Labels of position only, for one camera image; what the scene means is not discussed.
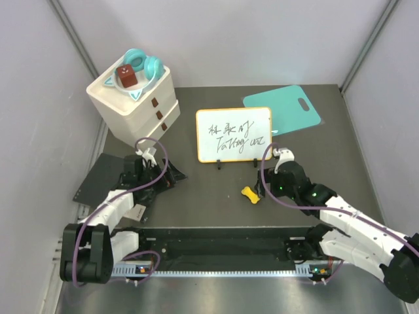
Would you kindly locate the yellow-framed whiteboard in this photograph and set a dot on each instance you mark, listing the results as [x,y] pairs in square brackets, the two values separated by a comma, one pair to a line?
[233,134]

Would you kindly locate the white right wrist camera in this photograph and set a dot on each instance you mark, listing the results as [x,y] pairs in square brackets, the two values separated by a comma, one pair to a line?
[282,155]

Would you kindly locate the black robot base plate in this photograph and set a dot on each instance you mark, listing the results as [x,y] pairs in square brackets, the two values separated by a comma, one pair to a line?
[231,248]

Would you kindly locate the teal cutting board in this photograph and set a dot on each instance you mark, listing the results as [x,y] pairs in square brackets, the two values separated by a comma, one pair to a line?
[291,109]

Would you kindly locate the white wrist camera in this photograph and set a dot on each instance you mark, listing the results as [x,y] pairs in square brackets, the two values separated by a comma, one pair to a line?
[282,155]
[148,154]

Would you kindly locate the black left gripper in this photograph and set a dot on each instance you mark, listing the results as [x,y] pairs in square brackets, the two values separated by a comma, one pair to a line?
[172,176]

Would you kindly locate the brown cube toy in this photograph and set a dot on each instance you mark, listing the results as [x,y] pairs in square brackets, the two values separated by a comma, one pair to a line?
[127,75]

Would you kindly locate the white three-drawer storage cabinet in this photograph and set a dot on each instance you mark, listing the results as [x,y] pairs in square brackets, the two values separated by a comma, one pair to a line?
[150,116]

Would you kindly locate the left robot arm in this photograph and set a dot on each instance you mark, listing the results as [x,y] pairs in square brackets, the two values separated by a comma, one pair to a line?
[90,248]

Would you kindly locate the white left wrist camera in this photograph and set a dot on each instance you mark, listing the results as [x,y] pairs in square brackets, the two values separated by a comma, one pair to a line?
[148,154]

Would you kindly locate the grey slotted cable duct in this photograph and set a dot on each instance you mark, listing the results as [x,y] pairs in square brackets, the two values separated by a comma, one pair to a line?
[139,270]

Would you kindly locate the teal cat-ear headphones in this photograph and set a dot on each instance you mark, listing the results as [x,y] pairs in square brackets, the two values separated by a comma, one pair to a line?
[151,66]

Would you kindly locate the yellow bone-shaped eraser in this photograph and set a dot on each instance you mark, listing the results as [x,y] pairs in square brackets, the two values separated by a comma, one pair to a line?
[250,195]

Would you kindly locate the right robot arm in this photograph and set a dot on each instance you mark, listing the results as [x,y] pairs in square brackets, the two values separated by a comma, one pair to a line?
[349,234]

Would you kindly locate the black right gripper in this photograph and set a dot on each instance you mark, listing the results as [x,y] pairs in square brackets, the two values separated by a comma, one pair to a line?
[271,178]

